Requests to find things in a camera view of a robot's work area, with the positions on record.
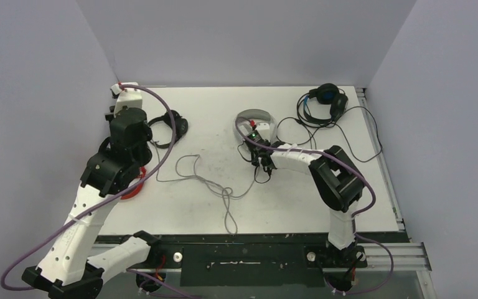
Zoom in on small black headphones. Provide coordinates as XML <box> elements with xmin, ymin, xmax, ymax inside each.
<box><xmin>148</xmin><ymin>110</ymin><xmax>189</xmax><ymax>149</ymax></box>

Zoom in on red black headphones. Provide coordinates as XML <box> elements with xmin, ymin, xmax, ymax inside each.
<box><xmin>121</xmin><ymin>166</ymin><xmax>147</xmax><ymax>201</ymax></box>

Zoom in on white grey headphones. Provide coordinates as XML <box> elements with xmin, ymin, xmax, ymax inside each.
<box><xmin>232</xmin><ymin>108</ymin><xmax>276</xmax><ymax>145</ymax></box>

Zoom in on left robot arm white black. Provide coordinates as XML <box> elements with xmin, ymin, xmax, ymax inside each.
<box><xmin>22</xmin><ymin>108</ymin><xmax>161</xmax><ymax>298</ymax></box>

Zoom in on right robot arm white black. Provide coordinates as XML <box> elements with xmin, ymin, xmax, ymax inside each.
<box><xmin>245</xmin><ymin>130</ymin><xmax>364</xmax><ymax>267</ymax></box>

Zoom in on black blue headphones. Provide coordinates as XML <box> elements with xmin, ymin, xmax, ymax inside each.
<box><xmin>296</xmin><ymin>83</ymin><xmax>349</xmax><ymax>128</ymax></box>

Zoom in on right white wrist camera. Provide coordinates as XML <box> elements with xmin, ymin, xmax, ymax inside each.
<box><xmin>246</xmin><ymin>122</ymin><xmax>272</xmax><ymax>141</ymax></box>

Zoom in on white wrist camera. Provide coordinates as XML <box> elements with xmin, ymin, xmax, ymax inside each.
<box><xmin>110</xmin><ymin>82</ymin><xmax>143</xmax><ymax>115</ymax></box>
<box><xmin>246</xmin><ymin>122</ymin><xmax>272</xmax><ymax>141</ymax></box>

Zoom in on black headset cable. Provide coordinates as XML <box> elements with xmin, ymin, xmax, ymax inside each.
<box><xmin>276</xmin><ymin>105</ymin><xmax>383</xmax><ymax>163</ymax></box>

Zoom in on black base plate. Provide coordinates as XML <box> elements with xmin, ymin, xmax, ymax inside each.
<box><xmin>135</xmin><ymin>233</ymin><xmax>367</xmax><ymax>287</ymax></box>

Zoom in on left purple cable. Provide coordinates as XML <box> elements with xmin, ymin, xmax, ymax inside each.
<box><xmin>0</xmin><ymin>84</ymin><xmax>203</xmax><ymax>299</ymax></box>

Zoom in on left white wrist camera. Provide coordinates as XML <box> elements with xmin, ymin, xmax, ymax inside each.
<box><xmin>110</xmin><ymin>82</ymin><xmax>143</xmax><ymax>115</ymax></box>

